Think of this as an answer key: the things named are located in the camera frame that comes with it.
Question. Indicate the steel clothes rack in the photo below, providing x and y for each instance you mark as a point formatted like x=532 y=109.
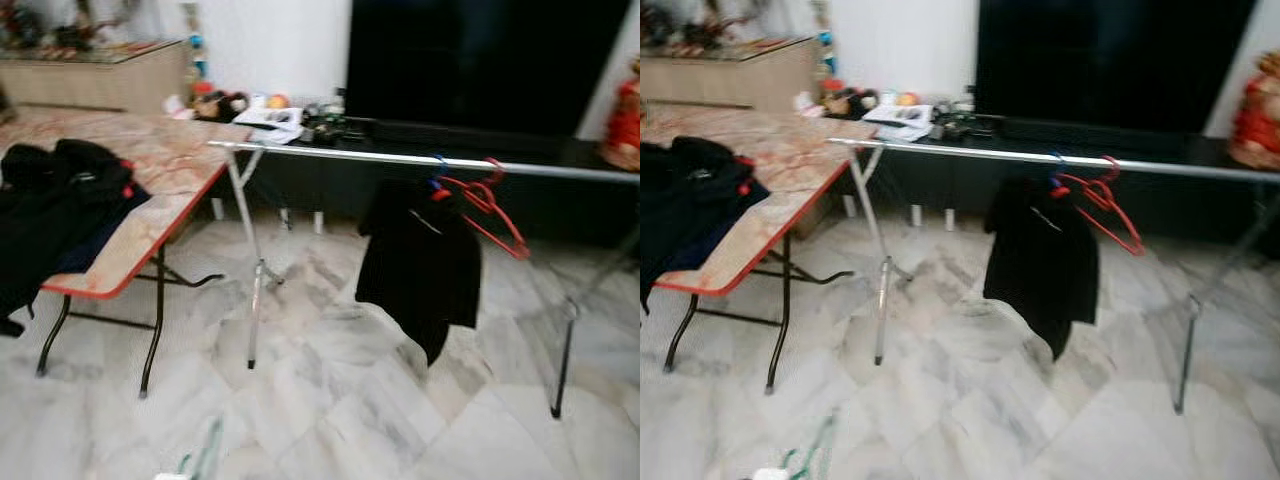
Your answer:
x=980 y=153
x=350 y=156

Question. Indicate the red laughing Buddha statue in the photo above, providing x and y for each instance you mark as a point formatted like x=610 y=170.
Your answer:
x=1258 y=120
x=625 y=125

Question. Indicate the stack of white papers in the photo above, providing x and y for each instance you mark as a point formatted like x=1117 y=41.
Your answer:
x=268 y=125
x=898 y=122

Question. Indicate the black flat screen television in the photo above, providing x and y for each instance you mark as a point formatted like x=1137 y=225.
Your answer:
x=480 y=70
x=1110 y=65

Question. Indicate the blue plastic hanger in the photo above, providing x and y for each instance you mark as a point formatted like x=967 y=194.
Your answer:
x=1057 y=168
x=438 y=170

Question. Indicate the black low TV console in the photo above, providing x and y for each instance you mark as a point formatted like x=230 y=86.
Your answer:
x=1180 y=200
x=560 y=200

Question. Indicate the pile of black clothes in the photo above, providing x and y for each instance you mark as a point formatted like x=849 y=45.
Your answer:
x=60 y=210
x=690 y=200

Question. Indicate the yellow and red ball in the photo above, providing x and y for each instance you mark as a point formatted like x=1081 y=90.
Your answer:
x=277 y=102
x=907 y=99

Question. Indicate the green plastic hanger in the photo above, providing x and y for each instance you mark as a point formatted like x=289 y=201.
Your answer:
x=820 y=440
x=210 y=445

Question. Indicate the blue and gold trophy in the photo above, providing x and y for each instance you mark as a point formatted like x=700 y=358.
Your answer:
x=194 y=45
x=825 y=45

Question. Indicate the pink tissue box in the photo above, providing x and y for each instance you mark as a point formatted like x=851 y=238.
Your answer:
x=808 y=103
x=180 y=106

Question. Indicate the red plastic hanger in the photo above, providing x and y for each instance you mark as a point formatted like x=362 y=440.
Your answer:
x=1138 y=248
x=522 y=250

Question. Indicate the light wooden sideboard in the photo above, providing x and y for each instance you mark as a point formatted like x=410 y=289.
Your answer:
x=720 y=75
x=90 y=80

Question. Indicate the black garment with red tag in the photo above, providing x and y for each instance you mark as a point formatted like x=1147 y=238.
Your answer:
x=1040 y=260
x=420 y=260

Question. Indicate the marble folding table red edge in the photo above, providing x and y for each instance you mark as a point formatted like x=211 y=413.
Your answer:
x=800 y=150
x=170 y=150

